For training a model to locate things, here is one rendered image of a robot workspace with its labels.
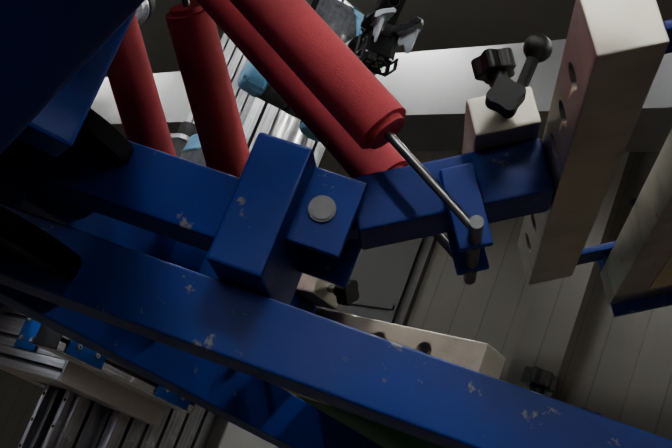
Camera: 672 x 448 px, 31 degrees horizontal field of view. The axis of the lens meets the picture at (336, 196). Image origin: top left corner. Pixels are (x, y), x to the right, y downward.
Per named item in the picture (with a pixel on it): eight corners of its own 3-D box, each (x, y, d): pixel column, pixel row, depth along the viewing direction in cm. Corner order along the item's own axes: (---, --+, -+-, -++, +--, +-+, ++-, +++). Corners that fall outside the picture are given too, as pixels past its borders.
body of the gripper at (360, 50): (399, 69, 220) (374, 85, 231) (409, 26, 222) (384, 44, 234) (361, 55, 218) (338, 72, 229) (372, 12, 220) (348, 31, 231)
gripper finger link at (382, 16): (391, 35, 210) (380, 52, 219) (398, 4, 212) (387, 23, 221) (373, 30, 210) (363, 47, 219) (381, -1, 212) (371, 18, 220)
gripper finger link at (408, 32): (428, 51, 213) (399, 61, 221) (436, 20, 215) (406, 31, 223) (414, 44, 212) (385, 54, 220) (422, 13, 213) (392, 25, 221)
